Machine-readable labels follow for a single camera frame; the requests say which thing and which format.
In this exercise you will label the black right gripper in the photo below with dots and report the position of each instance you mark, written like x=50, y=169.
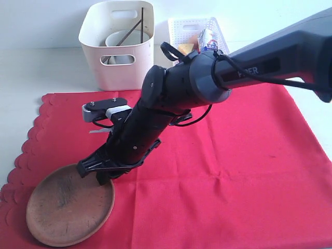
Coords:
x=132, y=139

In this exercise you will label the brown wooden plate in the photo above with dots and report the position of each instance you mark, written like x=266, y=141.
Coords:
x=65, y=209

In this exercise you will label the brown chopstick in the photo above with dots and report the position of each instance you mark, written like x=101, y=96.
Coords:
x=142, y=26
x=129, y=32

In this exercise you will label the white ceramic bowl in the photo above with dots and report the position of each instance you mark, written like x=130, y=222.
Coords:
x=133, y=39

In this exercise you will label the red scalloped cloth mat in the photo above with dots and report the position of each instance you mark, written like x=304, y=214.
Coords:
x=249, y=175

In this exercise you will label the yellow cheese wedge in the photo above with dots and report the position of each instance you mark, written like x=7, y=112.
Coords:
x=186, y=48

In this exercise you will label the brown egg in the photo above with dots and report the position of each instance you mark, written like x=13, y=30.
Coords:
x=193, y=40

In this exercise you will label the blue white milk carton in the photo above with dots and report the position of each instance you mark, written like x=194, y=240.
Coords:
x=207, y=40

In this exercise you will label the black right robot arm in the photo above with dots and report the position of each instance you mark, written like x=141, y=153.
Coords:
x=297, y=56

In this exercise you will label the cream plastic tub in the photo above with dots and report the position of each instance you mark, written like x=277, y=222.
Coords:
x=105, y=18

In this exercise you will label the white perforated plastic basket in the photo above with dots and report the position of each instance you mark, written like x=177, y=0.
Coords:
x=182, y=30

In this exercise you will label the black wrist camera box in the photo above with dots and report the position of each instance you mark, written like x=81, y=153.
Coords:
x=96, y=109

